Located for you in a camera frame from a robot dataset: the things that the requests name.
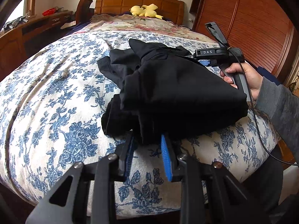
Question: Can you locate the black double-breasted coat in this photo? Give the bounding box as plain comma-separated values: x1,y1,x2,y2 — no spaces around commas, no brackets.
97,39,248,145

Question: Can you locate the wooden louvered wardrobe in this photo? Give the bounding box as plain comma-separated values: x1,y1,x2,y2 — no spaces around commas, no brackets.
189,0,298,84

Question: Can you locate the person's right hand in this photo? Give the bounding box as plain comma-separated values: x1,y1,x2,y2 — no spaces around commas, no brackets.
220,63,263,101

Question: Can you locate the window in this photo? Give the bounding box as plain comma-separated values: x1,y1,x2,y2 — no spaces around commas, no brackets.
5,0,36,23

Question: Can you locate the black device on desk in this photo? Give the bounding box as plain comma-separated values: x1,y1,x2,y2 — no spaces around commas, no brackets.
4,16,28,31

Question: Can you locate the yellow plush toy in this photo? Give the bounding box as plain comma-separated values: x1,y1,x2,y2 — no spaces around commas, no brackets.
130,4,163,20

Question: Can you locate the wooden headboard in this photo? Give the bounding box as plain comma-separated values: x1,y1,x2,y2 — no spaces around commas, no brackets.
94,0,184,25

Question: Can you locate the folded navy blue garment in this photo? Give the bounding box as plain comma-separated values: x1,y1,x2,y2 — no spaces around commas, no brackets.
257,66,281,85

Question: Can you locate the blue floral white bedspread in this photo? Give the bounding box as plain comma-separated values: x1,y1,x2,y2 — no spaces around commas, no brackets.
1,31,268,218

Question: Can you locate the pink floral quilt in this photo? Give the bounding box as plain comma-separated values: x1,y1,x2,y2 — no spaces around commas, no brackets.
78,14,215,43

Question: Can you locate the wooden desk cabinet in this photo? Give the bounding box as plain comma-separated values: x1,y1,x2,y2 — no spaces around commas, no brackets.
1,10,73,80

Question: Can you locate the wooden chair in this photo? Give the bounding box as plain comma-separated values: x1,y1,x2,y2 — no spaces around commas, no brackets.
75,0,94,25

